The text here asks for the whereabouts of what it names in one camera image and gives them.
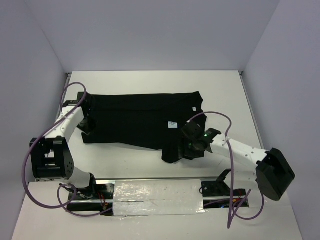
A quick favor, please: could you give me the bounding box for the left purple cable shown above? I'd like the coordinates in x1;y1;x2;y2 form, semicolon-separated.
22;81;115;217

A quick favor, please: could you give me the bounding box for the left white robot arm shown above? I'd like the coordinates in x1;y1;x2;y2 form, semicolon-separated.
30;92;98;199

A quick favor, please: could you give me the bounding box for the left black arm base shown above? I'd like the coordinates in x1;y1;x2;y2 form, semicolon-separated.
66;183;114;216

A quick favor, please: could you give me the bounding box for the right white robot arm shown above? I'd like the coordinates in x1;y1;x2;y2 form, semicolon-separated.
181;121;296;201

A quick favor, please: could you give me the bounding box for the black t-shirt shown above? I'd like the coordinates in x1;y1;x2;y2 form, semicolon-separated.
82;91;207;164

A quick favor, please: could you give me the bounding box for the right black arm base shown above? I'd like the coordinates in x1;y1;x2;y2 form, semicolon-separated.
201;169;251;208

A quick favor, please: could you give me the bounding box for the white paper label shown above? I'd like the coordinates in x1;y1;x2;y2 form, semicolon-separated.
168;121;179;129

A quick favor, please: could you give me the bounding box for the silver foil-covered panel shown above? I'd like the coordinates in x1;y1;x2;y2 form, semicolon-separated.
112;179;205;217

